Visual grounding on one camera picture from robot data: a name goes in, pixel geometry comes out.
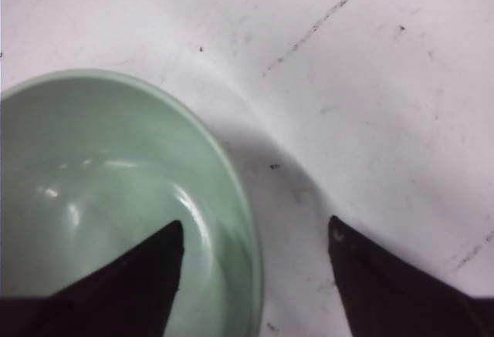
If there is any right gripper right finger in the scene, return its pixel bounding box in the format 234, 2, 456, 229
328, 216, 493, 336

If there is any green bowl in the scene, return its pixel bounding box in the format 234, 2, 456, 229
1, 69, 263, 336

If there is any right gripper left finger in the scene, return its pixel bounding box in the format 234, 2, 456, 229
1, 221, 183, 336

